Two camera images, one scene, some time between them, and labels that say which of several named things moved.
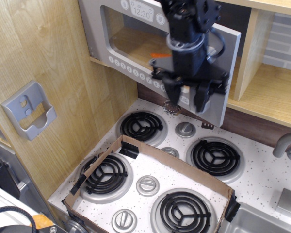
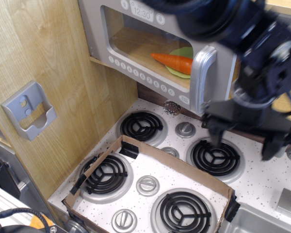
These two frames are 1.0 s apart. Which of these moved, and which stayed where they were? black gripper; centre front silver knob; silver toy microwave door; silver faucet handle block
Moved: black gripper
Stayed: silver toy microwave door; centre front silver knob; silver faucet handle block
